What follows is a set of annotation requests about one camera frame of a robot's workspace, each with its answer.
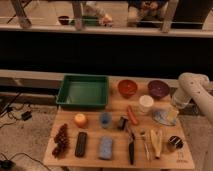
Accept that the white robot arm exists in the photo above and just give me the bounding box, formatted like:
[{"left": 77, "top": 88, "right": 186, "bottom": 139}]
[{"left": 171, "top": 72, "right": 213, "bottom": 171}]

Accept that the green plastic tray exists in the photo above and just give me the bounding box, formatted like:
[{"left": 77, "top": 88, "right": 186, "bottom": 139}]
[{"left": 56, "top": 75, "right": 109, "bottom": 109}]

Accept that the blue cup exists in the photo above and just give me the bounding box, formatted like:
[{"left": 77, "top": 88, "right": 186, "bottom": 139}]
[{"left": 99, "top": 112, "right": 112, "bottom": 129}]

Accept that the orange carrot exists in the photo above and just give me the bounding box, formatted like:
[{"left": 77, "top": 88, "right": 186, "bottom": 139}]
[{"left": 127, "top": 106, "right": 139, "bottom": 125}]

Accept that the white cup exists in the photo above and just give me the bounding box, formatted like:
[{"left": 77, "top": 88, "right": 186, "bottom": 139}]
[{"left": 139, "top": 95, "right": 154, "bottom": 113}]

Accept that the orange fruit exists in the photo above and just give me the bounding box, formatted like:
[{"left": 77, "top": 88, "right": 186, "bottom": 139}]
[{"left": 74, "top": 113, "right": 88, "bottom": 128}]

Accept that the purple bowl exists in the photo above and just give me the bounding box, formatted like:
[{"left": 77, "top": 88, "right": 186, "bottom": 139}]
[{"left": 148, "top": 80, "right": 170, "bottom": 99}]

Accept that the wooden table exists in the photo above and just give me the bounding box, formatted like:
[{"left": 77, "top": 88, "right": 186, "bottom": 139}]
[{"left": 44, "top": 81, "right": 195, "bottom": 171}]

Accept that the blue sponge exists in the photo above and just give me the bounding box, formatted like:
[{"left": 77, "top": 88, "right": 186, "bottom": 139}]
[{"left": 98, "top": 137, "right": 113, "bottom": 160}]

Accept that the metal spoon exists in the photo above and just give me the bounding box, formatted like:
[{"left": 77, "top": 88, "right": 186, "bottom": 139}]
[{"left": 140, "top": 130, "right": 151, "bottom": 161}]

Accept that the red grape bunch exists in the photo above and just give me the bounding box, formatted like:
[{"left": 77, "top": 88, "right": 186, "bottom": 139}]
[{"left": 52, "top": 124, "right": 69, "bottom": 158}]

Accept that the green background tray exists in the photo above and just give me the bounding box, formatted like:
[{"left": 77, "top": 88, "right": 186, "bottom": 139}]
[{"left": 69, "top": 16, "right": 99, "bottom": 26}]

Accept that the yellow banana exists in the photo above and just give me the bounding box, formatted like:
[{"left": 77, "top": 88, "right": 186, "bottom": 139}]
[{"left": 151, "top": 130, "right": 163, "bottom": 159}]

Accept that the dark red background bowl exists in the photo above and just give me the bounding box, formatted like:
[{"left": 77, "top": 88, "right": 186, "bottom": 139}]
[{"left": 58, "top": 16, "right": 69, "bottom": 25}]

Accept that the person in background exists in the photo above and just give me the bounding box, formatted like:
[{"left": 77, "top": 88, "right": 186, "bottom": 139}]
[{"left": 127, "top": 0, "right": 168, "bottom": 27}]

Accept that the black power adapter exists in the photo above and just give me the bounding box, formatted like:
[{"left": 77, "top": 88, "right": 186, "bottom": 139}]
[{"left": 21, "top": 111, "right": 32, "bottom": 121}]

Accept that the dark round tin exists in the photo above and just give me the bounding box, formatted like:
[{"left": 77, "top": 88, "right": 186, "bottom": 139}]
[{"left": 167, "top": 136, "right": 184, "bottom": 152}]

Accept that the black handled knife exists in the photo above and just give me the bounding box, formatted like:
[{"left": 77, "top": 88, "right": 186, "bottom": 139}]
[{"left": 128, "top": 132, "right": 135, "bottom": 165}]

